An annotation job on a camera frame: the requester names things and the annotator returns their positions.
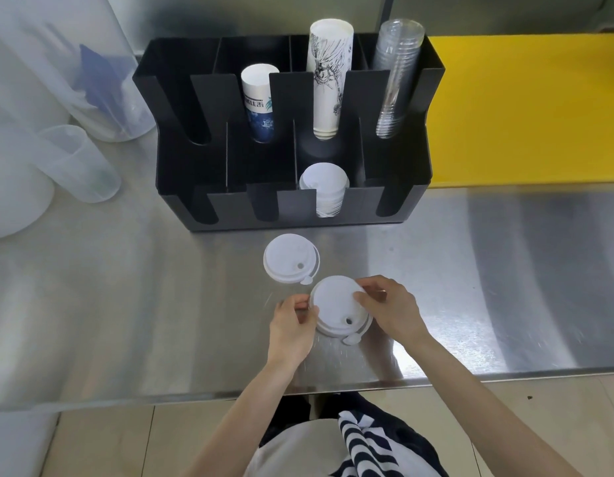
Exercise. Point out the person's right hand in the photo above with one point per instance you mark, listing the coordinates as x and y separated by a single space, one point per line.
399 312

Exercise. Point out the person's left hand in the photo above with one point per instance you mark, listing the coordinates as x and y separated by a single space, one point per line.
289 332

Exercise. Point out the person's left thumb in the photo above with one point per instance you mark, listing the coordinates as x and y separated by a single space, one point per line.
311 315

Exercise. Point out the person's right thumb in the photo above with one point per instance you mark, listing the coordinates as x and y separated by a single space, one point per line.
362 298

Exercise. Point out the white plastic cup lid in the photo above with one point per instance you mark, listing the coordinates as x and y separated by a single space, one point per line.
337 305
287 255

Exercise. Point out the person's left forearm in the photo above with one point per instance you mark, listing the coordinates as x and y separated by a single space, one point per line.
237 422

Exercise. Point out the person's right forearm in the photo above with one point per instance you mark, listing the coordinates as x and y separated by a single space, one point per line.
486 407

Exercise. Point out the stack of white lids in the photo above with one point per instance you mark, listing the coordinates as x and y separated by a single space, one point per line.
324 186

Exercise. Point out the white apron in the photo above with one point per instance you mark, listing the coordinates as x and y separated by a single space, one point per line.
302 449

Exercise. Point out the navy white striped garment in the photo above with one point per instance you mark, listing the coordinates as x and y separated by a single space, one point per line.
366 442

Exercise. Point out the black cup and lid organizer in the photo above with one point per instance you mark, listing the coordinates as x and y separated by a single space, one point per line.
247 163

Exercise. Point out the white paper cups blue print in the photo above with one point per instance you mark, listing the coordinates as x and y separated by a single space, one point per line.
260 101

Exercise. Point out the white paper cups line drawing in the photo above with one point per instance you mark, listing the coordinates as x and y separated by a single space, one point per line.
328 74

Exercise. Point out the stack of clear plastic cups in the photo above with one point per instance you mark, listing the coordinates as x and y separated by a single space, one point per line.
396 69

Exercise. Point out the yellow cutting board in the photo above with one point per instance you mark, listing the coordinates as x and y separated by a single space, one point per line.
525 109

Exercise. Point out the small translucent measuring cup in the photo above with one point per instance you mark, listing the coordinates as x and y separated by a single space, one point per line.
76 166

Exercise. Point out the blue plastic scoop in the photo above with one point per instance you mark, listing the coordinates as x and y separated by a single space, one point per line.
103 81

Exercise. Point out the large white plastic bucket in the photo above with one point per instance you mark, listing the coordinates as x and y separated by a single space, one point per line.
14 193

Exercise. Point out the large translucent plastic pitcher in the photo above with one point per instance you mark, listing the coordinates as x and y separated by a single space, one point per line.
123 39

